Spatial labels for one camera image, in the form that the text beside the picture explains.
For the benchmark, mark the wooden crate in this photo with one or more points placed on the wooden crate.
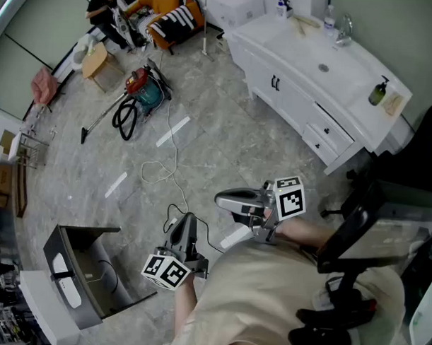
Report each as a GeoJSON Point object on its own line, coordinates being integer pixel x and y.
{"type": "Point", "coordinates": [10, 189]}

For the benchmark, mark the chrome faucet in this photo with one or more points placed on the chrome faucet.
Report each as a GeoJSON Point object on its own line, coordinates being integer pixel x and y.
{"type": "Point", "coordinates": [344, 31]}

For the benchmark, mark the small metal side table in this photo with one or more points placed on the small metal side table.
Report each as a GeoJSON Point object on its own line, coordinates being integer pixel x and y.
{"type": "Point", "coordinates": [29, 147]}

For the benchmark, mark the cardboard box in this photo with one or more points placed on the cardboard box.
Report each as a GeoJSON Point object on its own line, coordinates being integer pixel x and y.
{"type": "Point", "coordinates": [6, 141]}

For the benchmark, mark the clear water bottle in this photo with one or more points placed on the clear water bottle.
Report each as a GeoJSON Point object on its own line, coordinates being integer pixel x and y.
{"type": "Point", "coordinates": [329, 22]}

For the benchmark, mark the white desk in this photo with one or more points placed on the white desk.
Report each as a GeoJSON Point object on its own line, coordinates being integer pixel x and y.
{"type": "Point", "coordinates": [45, 311]}

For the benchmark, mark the black white striped blanket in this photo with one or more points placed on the black white striped blanket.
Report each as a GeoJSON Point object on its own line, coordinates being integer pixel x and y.
{"type": "Point", "coordinates": [175, 22]}

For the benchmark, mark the striped cushion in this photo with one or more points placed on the striped cushion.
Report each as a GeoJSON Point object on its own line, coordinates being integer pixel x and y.
{"type": "Point", "coordinates": [141, 24]}

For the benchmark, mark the green soap bottle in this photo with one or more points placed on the green soap bottle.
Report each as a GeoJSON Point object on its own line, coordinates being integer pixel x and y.
{"type": "Point", "coordinates": [377, 94]}

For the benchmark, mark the black body-worn harness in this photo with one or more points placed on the black body-worn harness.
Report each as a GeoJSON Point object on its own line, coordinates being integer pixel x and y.
{"type": "Point", "coordinates": [331, 324]}

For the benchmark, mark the person's left forearm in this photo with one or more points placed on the person's left forearm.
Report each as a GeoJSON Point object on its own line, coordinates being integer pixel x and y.
{"type": "Point", "coordinates": [184, 308]}

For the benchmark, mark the white vanity cabinet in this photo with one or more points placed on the white vanity cabinet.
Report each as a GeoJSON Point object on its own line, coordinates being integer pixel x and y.
{"type": "Point", "coordinates": [294, 65]}

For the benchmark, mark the metal vacuum wand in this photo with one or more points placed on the metal vacuum wand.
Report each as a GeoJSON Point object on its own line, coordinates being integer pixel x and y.
{"type": "Point", "coordinates": [101, 120]}

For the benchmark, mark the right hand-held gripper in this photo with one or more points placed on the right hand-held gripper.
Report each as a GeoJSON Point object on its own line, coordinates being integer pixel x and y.
{"type": "Point", "coordinates": [289, 201]}

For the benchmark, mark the white router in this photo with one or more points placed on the white router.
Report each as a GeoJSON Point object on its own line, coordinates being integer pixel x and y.
{"type": "Point", "coordinates": [65, 283]}

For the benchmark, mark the wooden coffee table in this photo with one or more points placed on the wooden coffee table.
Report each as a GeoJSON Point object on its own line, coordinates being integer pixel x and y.
{"type": "Point", "coordinates": [94, 58]}

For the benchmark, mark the white appliance box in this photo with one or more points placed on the white appliance box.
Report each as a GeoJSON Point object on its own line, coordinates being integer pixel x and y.
{"type": "Point", "coordinates": [236, 8]}

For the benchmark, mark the dark grey open cabinet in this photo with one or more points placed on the dark grey open cabinet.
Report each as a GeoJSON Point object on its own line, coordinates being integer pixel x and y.
{"type": "Point", "coordinates": [92, 270]}

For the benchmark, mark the white round fan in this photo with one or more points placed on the white round fan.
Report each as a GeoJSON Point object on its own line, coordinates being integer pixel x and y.
{"type": "Point", "coordinates": [82, 47]}

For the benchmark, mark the white upright device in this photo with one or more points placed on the white upright device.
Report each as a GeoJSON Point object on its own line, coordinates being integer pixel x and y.
{"type": "Point", "coordinates": [120, 23]}

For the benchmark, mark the beige cloth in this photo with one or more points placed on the beige cloth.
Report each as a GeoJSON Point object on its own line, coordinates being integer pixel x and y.
{"type": "Point", "coordinates": [302, 22]}
{"type": "Point", "coordinates": [393, 103]}

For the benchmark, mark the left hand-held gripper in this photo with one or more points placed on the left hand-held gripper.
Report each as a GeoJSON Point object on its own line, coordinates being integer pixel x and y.
{"type": "Point", "coordinates": [164, 270]}

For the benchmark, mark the person in white shirt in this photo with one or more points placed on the person in white shirt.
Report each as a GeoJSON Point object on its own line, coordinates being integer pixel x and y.
{"type": "Point", "coordinates": [268, 304]}

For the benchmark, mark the red vacuum cleaner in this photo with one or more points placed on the red vacuum cleaner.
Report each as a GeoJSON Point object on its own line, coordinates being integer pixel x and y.
{"type": "Point", "coordinates": [141, 86]}

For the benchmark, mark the person's right forearm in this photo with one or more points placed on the person's right forearm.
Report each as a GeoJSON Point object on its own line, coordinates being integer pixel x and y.
{"type": "Point", "coordinates": [306, 231]}

